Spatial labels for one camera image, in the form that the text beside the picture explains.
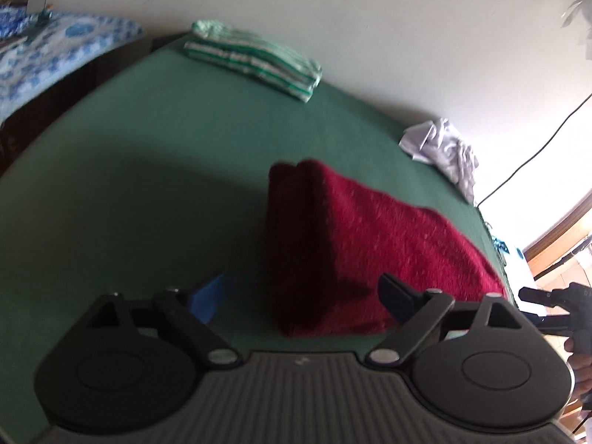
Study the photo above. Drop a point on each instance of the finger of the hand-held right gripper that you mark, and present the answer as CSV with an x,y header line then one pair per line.
x,y
555,324
539,296

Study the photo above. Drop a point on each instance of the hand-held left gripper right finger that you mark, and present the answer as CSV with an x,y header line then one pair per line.
x,y
391,293

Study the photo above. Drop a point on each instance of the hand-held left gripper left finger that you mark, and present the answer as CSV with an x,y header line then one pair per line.
x,y
208,298

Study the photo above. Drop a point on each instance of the red knitted sweater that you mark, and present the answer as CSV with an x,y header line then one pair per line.
x,y
370,240

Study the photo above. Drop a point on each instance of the person's right hand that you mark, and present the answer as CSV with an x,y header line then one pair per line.
x,y
583,372

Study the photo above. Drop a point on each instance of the teal patterned cloth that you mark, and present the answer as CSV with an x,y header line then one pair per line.
x,y
499,243

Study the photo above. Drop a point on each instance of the white crumpled garment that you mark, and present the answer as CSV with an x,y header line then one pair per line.
x,y
444,148

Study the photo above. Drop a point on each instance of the green striped folded cloth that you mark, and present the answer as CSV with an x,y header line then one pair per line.
x,y
254,58

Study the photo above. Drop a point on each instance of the white hanging cloth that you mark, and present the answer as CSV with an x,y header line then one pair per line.
x,y
580,14

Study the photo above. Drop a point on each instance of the blue patterned cloth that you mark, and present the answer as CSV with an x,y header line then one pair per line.
x,y
60,51

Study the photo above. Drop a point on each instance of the wooden door frame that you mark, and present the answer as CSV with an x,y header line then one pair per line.
x,y
564,229

